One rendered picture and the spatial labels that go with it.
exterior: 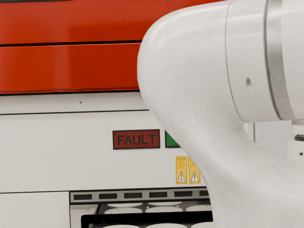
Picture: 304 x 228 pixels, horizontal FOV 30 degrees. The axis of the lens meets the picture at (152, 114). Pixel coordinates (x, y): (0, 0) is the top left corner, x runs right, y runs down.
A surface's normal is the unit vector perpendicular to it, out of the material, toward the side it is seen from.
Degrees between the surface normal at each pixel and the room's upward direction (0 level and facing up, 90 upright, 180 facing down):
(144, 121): 90
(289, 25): 70
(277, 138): 90
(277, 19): 56
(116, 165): 90
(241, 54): 85
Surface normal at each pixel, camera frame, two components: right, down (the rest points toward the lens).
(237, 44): -0.40, -0.20
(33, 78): 0.00, 0.05
